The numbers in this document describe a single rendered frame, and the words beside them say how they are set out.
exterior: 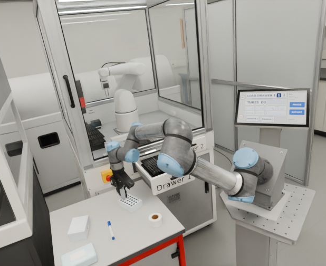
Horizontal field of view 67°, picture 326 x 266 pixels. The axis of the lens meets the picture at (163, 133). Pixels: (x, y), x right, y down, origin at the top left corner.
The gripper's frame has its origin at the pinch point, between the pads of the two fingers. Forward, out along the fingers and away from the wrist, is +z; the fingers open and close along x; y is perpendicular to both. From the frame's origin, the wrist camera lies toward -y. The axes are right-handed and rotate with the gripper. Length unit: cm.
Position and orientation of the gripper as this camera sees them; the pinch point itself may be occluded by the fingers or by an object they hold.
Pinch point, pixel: (125, 197)
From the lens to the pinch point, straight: 154.5
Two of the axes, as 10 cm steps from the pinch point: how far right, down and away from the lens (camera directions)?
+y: -7.3, -1.6, 6.6
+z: 1.2, 9.3, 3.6
